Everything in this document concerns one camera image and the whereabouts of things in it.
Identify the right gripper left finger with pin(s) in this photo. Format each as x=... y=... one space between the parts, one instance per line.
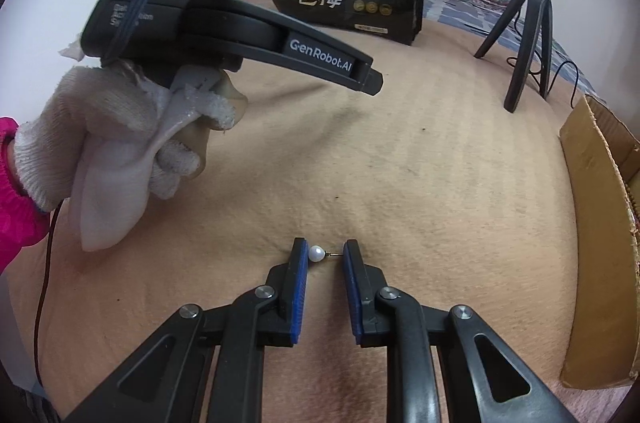
x=206 y=364

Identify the blue patterned bed sheet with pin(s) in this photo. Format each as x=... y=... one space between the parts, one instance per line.
x=480 y=20

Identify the pink sleeve forearm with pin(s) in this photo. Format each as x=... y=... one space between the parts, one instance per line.
x=22 y=222

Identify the black camera tripod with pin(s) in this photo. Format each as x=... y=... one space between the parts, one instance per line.
x=537 y=25

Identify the white pearl earring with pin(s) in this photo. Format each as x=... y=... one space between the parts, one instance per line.
x=316 y=254

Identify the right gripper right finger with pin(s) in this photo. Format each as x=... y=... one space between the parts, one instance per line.
x=442 y=365

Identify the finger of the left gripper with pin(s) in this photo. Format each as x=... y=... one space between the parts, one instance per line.
x=289 y=43

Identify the brown cardboard box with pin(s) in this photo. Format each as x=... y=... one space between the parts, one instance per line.
x=602 y=159

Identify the left hand white glove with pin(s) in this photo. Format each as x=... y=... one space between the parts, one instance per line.
x=109 y=138

